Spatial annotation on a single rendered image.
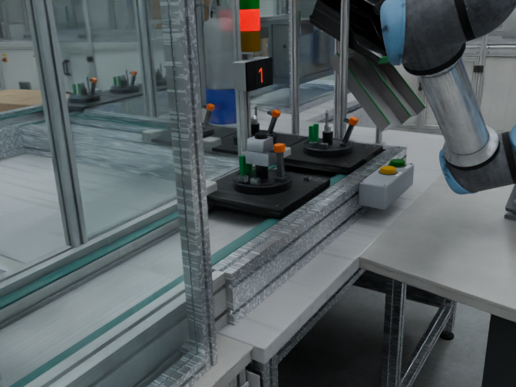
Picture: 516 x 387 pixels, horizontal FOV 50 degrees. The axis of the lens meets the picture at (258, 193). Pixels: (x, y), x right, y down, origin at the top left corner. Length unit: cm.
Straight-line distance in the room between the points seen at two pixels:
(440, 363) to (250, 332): 151
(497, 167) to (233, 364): 71
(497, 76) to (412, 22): 449
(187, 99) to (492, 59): 484
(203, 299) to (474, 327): 195
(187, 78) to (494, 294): 70
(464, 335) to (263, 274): 167
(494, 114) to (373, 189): 423
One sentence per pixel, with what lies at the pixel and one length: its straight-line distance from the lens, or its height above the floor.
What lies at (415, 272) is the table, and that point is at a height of 86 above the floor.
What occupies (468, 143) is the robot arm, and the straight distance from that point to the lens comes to 122.
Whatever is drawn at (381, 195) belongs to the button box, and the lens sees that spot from 134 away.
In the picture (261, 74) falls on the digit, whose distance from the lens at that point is 142.
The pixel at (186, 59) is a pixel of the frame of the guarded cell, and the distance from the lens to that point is 71.
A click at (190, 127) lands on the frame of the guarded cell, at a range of 72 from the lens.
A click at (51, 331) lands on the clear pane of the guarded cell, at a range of 64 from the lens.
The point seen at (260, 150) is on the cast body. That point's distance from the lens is 125.
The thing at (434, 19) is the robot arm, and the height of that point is 135.
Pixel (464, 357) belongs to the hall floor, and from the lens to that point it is 245.
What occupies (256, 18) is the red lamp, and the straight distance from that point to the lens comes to 140.
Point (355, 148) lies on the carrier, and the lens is 161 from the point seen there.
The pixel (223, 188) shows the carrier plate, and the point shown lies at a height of 97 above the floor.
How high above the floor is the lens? 140
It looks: 20 degrees down
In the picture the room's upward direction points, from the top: 2 degrees counter-clockwise
